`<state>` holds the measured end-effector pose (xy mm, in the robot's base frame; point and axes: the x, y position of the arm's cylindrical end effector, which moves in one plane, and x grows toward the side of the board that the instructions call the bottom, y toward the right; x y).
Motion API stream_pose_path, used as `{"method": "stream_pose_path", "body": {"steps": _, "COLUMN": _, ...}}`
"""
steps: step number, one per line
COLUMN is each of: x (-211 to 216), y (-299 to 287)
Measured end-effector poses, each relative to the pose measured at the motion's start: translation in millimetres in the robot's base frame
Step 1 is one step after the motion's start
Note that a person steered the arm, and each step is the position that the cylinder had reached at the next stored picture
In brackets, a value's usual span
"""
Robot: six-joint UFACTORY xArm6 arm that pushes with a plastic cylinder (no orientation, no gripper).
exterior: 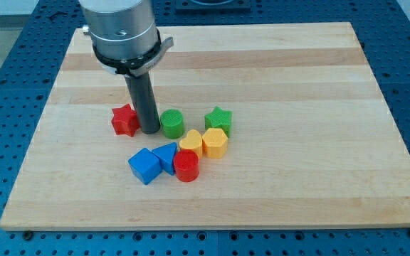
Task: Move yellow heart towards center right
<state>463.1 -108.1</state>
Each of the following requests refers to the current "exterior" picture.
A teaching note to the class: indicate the yellow heart block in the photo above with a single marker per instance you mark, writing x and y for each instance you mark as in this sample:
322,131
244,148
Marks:
192,141

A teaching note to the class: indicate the green star block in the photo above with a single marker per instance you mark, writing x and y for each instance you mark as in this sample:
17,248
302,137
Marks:
219,118

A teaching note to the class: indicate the yellow hexagon block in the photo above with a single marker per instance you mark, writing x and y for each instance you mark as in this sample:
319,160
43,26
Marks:
215,143

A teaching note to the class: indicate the green cylinder block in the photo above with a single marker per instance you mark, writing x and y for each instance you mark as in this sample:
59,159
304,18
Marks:
172,122

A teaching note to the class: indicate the red cylinder block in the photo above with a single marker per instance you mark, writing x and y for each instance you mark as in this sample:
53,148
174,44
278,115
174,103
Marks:
186,165

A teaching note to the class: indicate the blue triangle block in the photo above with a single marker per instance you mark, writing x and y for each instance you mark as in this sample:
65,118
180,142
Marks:
166,154

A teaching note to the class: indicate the blue cube block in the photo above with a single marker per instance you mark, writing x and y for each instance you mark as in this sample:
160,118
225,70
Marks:
145,166

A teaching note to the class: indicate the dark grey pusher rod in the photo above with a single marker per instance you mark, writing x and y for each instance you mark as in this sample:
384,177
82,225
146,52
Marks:
142,96

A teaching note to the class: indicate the red star block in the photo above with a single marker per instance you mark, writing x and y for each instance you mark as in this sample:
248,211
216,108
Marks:
125,120

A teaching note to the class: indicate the light wooden board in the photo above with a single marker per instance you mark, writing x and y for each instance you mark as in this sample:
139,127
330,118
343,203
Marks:
313,144

